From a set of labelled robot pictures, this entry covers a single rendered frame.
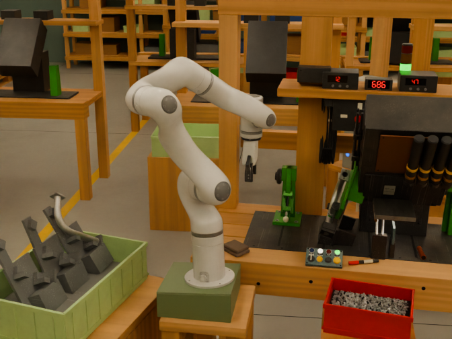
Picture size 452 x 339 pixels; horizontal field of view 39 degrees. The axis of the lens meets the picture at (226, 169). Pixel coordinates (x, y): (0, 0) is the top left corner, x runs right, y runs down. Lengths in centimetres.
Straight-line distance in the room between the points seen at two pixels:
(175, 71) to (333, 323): 107
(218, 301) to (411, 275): 82
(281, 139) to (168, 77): 118
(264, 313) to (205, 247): 178
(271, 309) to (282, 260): 143
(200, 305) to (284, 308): 181
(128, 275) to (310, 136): 111
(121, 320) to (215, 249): 47
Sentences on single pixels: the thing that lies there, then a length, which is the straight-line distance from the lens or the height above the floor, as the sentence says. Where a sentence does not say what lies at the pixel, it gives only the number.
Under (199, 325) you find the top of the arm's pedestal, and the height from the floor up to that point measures 85.
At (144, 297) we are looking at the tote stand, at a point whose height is 79.
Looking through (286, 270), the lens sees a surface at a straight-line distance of 267.
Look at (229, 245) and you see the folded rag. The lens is 275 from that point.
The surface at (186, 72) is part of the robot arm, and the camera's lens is 214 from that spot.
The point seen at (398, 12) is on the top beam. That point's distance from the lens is 298.
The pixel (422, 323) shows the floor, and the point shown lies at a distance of 413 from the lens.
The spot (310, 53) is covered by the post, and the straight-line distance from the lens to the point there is 300.
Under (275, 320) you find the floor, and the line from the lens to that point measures 399.
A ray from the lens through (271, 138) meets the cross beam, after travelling 319.
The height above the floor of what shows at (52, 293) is 90.
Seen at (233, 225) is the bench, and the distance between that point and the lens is 306.
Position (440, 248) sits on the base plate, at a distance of 295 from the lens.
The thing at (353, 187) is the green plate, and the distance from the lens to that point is 277.
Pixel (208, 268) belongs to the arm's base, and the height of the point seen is 102.
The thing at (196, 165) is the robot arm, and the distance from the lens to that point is 219.
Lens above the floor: 212
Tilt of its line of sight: 19 degrees down
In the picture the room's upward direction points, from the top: straight up
